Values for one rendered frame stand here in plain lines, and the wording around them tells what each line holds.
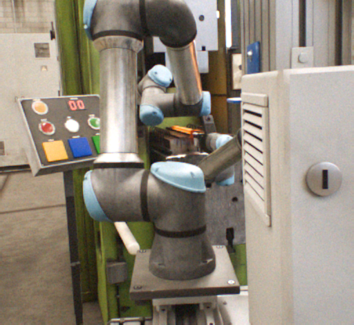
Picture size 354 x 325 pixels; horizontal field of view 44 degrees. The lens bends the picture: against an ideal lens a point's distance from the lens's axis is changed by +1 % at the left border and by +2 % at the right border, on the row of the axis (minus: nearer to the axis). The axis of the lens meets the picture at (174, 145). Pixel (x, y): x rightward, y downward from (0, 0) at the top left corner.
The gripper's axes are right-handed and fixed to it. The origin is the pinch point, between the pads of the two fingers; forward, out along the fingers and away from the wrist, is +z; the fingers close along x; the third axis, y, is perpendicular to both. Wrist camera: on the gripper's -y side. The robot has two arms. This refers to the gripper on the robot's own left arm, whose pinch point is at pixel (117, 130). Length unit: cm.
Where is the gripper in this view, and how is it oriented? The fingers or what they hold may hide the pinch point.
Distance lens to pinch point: 163.7
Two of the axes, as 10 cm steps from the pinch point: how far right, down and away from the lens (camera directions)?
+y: -3.3, -8.9, 3.1
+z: -5.4, 4.4, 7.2
